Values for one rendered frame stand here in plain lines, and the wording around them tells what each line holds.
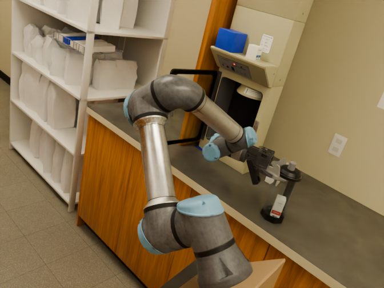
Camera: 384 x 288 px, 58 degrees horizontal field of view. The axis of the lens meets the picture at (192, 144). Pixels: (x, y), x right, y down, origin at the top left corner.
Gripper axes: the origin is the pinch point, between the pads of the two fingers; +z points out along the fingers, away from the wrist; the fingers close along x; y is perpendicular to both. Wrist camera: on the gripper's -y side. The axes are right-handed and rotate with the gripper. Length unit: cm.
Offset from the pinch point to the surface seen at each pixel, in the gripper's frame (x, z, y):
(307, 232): 1.4, 15.6, -20.0
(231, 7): 39, -58, 55
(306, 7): 31, -22, 63
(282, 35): 26, -27, 50
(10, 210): 5, -172, -114
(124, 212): 13, -81, -70
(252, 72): 20, -33, 32
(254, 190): 15.1, -13.1, -19.9
